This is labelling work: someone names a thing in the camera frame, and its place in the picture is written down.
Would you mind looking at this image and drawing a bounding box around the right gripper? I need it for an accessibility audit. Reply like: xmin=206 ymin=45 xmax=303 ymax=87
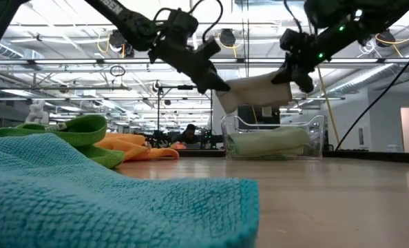
xmin=271 ymin=28 xmax=326 ymax=94

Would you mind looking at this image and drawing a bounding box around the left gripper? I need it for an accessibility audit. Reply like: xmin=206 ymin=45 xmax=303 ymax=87
xmin=148 ymin=8 xmax=231 ymax=94

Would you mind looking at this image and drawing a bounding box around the grey waffle microfiber towel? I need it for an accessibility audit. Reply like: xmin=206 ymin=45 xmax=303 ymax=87
xmin=215 ymin=70 xmax=293 ymax=114

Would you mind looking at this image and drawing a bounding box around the orange microfiber towel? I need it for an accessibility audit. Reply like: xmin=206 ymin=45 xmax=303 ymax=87
xmin=94 ymin=132 xmax=180 ymax=163

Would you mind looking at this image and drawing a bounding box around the bright green microfiber towel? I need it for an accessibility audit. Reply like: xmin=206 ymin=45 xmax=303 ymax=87
xmin=0 ymin=114 xmax=127 ymax=169

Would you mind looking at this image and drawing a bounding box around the turquoise blue microfiber towel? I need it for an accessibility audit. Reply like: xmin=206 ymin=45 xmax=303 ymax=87
xmin=0 ymin=133 xmax=260 ymax=248

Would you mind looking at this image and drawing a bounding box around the person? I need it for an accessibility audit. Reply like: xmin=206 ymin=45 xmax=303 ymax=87
xmin=175 ymin=123 xmax=205 ymax=145

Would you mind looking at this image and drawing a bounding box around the clear plastic bin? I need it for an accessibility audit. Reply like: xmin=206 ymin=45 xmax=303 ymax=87
xmin=220 ymin=114 xmax=326 ymax=161

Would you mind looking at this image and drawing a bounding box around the long ceiling light bar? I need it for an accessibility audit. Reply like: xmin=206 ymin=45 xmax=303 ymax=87
xmin=0 ymin=57 xmax=409 ymax=67

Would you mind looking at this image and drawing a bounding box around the black background rig frame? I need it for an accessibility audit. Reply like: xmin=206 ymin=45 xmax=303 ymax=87
xmin=157 ymin=85 xmax=213 ymax=134

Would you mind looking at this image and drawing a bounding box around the black ceiling cable reel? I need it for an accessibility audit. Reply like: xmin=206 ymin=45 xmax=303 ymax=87
xmin=107 ymin=29 xmax=127 ymax=53
xmin=218 ymin=29 xmax=242 ymax=49
xmin=374 ymin=28 xmax=397 ymax=49
xmin=123 ymin=43 xmax=136 ymax=59

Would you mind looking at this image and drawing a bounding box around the yellow hanging cable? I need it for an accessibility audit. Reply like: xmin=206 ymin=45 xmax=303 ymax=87
xmin=316 ymin=67 xmax=342 ymax=149

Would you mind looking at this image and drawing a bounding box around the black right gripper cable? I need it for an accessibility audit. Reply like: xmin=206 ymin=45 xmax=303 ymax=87
xmin=282 ymin=0 xmax=304 ymax=35

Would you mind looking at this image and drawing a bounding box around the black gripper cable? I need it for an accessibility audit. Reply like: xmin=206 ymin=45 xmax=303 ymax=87
xmin=152 ymin=0 xmax=224 ymax=44
xmin=282 ymin=0 xmax=304 ymax=35

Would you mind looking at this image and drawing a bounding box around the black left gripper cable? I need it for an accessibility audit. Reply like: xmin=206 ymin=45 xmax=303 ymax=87
xmin=152 ymin=0 xmax=224 ymax=44

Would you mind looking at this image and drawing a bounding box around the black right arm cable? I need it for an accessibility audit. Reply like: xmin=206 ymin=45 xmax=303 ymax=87
xmin=334 ymin=37 xmax=409 ymax=152

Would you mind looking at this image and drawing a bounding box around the black hanging cable loop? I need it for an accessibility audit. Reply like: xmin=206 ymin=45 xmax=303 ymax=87
xmin=109 ymin=65 xmax=127 ymax=78

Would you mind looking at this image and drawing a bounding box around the black metal table frame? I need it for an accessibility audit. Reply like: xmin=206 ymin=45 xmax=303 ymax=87
xmin=176 ymin=149 xmax=409 ymax=165

